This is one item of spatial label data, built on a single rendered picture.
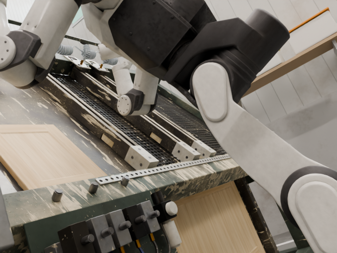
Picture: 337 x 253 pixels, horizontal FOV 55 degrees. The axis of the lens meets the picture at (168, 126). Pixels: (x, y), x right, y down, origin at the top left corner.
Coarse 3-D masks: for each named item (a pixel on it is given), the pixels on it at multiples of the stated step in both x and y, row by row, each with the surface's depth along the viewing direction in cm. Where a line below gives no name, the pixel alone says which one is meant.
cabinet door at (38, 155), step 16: (0, 128) 116; (16, 128) 121; (32, 128) 126; (48, 128) 132; (0, 144) 107; (16, 144) 112; (32, 144) 116; (48, 144) 121; (64, 144) 125; (0, 160) 102; (16, 160) 103; (32, 160) 107; (48, 160) 111; (64, 160) 115; (80, 160) 119; (16, 176) 96; (32, 176) 99; (48, 176) 103; (64, 176) 106; (80, 176) 110; (96, 176) 114
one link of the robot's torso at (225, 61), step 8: (216, 56) 79; (224, 56) 78; (200, 64) 79; (224, 64) 77; (232, 64) 77; (192, 72) 80; (232, 72) 76; (240, 72) 77; (232, 80) 75; (240, 80) 77; (248, 80) 79; (192, 88) 79; (232, 88) 76; (240, 88) 78; (248, 88) 83; (192, 96) 83; (232, 96) 79; (240, 96) 82
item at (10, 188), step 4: (0, 172) 91; (0, 176) 89; (4, 176) 90; (0, 180) 88; (4, 180) 88; (0, 184) 86; (4, 184) 87; (8, 184) 88; (4, 188) 86; (8, 188) 86; (12, 188) 87; (4, 192) 84; (8, 192) 85; (12, 192) 85
